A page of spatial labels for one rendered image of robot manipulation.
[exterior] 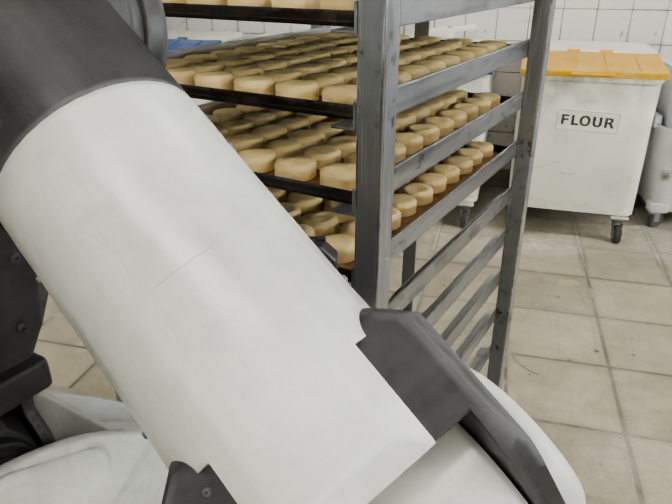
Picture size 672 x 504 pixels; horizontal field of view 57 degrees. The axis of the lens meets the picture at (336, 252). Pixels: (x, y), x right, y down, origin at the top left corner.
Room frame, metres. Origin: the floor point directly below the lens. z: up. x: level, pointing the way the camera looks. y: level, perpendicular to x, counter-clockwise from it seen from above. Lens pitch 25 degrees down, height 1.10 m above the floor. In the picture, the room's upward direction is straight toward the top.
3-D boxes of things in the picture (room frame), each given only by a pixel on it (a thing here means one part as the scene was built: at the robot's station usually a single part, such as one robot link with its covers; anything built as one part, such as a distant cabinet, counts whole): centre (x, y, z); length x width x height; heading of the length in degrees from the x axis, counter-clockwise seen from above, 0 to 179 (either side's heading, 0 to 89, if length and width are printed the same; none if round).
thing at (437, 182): (0.92, -0.15, 0.78); 0.05 x 0.05 x 0.02
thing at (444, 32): (3.02, -0.49, 0.80); 0.30 x 0.16 x 0.07; 75
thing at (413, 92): (0.88, -0.17, 0.96); 0.64 x 0.03 x 0.03; 149
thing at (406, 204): (0.83, -0.09, 0.78); 0.05 x 0.05 x 0.02
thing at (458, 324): (0.88, -0.17, 0.51); 0.64 x 0.03 x 0.03; 149
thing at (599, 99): (2.73, -1.08, 0.38); 0.64 x 0.54 x 0.77; 163
